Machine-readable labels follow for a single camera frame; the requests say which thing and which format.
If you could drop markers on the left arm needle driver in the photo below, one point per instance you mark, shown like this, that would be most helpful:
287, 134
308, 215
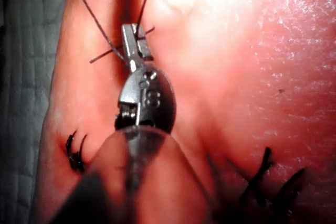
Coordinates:
155, 98

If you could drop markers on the left arm needle driver jaw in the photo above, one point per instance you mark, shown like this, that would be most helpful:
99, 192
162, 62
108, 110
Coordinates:
143, 48
129, 48

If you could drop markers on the black thread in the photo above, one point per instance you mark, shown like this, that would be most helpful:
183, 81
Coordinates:
94, 18

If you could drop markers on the dark left arm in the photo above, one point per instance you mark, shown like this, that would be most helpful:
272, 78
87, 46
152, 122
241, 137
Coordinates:
162, 182

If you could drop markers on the tissue pad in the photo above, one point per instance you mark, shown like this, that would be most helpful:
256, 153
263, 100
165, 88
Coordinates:
236, 77

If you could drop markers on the black stitching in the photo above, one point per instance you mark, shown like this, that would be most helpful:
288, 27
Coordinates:
74, 155
262, 171

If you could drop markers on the grey cloth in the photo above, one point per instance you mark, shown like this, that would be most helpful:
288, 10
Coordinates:
21, 77

